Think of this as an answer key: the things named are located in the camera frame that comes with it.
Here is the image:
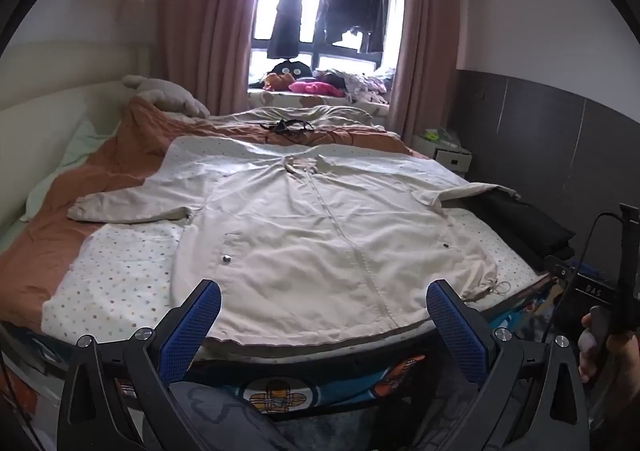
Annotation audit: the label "long black hanging coat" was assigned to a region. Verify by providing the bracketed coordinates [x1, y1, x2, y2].
[266, 0, 307, 59]

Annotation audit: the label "black hanging garment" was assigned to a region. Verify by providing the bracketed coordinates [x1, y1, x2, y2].
[313, 0, 349, 47]
[345, 0, 375, 32]
[359, 0, 391, 54]

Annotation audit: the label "printed window bench cushion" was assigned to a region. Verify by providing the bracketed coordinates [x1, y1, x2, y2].
[247, 88, 391, 118]

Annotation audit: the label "orange plush toy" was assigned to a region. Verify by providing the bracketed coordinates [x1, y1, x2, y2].
[262, 72, 296, 91]

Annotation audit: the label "pink curtain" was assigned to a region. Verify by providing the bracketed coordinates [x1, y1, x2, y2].
[387, 0, 471, 139]
[150, 0, 273, 119]

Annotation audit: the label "beige jacket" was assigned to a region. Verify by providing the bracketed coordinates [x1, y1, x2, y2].
[67, 138, 521, 347]

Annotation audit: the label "person's grey pants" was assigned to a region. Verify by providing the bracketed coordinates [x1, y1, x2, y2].
[167, 356, 501, 451]

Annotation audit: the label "person's right hand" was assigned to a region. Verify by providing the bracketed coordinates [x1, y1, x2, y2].
[577, 313, 640, 384]

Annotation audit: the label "pink plush toy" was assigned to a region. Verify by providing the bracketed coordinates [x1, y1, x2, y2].
[289, 78, 343, 97]

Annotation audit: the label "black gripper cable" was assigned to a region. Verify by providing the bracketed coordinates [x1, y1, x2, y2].
[542, 212, 623, 344]

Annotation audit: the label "light green pillow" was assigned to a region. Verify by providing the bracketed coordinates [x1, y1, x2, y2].
[20, 118, 123, 222]

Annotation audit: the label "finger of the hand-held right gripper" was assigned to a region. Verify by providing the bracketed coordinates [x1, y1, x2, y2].
[544, 255, 576, 279]

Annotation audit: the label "folded black clothes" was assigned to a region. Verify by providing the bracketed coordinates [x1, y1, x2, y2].
[455, 188, 576, 272]

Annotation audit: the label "black tangled cord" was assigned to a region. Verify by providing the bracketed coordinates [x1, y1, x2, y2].
[259, 118, 316, 142]

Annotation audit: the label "green plastic bag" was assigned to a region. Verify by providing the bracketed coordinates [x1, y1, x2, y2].
[422, 128, 461, 149]

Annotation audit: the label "orange duvet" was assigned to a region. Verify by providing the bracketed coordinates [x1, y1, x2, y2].
[0, 96, 431, 332]

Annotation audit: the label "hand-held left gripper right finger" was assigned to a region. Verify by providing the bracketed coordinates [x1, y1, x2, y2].
[426, 279, 591, 451]

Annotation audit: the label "black plush toy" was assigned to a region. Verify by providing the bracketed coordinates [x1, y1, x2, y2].
[270, 58, 311, 79]

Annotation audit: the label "grey plush toy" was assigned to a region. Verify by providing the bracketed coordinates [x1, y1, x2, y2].
[121, 75, 211, 119]

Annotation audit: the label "white nightstand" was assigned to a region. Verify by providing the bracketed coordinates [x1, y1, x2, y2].
[412, 131, 473, 177]

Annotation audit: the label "white padded headboard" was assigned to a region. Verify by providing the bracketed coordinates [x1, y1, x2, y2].
[0, 44, 153, 227]

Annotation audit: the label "pile of patterned clothes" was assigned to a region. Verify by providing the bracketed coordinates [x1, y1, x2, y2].
[312, 66, 396, 104]

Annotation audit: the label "white dotted blanket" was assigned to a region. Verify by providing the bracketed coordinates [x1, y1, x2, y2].
[42, 136, 546, 347]

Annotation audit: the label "black framed window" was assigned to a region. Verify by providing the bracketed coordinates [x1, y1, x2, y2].
[250, 0, 408, 82]

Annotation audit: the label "cartoon printed bedsheet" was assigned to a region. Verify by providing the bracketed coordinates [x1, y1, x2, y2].
[0, 276, 566, 432]

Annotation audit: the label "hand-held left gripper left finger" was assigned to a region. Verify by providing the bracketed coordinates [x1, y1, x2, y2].
[56, 278, 223, 451]

